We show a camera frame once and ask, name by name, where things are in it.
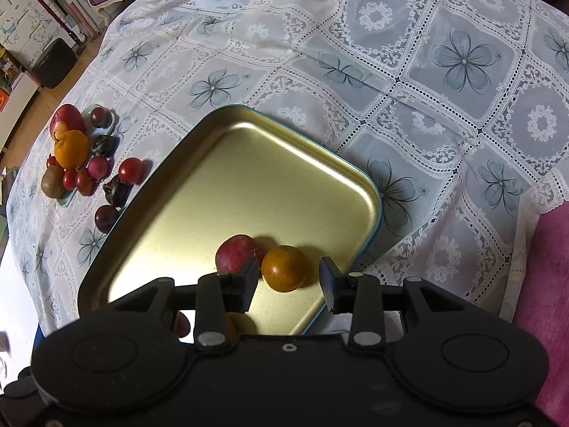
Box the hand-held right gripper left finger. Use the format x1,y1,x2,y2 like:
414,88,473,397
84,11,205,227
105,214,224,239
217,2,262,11
104,257,261,350

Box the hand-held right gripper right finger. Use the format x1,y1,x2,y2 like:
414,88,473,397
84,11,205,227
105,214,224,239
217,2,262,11
318,256,472,350

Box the gold metal tray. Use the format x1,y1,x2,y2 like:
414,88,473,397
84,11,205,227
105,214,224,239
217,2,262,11
76,104,384,337

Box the wrinkled dark passion fruit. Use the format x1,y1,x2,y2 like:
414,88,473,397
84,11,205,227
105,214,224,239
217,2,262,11
102,175,132,207

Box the red radish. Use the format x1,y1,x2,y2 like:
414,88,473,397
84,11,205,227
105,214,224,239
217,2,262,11
215,233,260,275
86,155,111,179

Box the light blue plate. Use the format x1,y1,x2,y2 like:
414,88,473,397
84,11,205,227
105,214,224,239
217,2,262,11
47,104,121,208

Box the dark red fruit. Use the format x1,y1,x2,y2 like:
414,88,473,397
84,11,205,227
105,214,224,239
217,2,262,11
173,310,193,339

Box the white floral lace tablecloth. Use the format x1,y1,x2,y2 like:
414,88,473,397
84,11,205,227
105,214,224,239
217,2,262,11
0,0,569,339

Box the pink cloth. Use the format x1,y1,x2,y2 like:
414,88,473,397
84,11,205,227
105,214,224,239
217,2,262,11
511,211,569,427

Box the brown kiwi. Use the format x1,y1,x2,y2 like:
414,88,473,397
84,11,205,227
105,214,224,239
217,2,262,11
41,164,67,199

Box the large orange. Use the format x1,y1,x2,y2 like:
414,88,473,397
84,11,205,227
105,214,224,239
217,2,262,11
54,130,90,170

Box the red apple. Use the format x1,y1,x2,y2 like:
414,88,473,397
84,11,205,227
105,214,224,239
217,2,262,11
50,104,87,143

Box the black speaker box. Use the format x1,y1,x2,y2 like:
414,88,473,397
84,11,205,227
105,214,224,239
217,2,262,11
30,38,77,90

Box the white low cabinet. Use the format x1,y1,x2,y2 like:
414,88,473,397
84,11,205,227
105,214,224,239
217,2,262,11
0,69,43,147

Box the white cartoon cabinet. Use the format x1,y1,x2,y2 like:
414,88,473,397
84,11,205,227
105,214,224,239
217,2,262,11
0,0,60,67

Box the red stick vacuum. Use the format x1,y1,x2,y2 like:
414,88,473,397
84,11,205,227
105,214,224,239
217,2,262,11
15,0,85,47

